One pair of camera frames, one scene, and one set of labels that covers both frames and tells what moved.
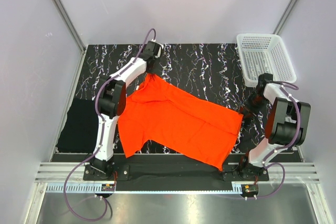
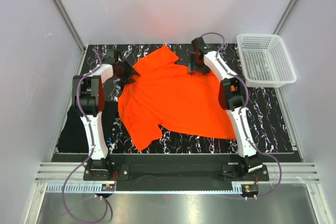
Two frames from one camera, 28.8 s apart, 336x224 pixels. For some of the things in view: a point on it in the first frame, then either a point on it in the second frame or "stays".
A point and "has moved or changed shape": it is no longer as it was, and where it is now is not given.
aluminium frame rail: x=58 y=172 stays
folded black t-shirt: x=80 y=132 stays
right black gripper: x=250 y=108 → x=192 y=67
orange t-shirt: x=154 y=111 has moved or changed shape
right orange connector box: x=250 y=189 stays
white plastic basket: x=265 y=53 stays
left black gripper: x=153 y=70 → x=129 y=70
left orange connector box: x=107 y=187 stays
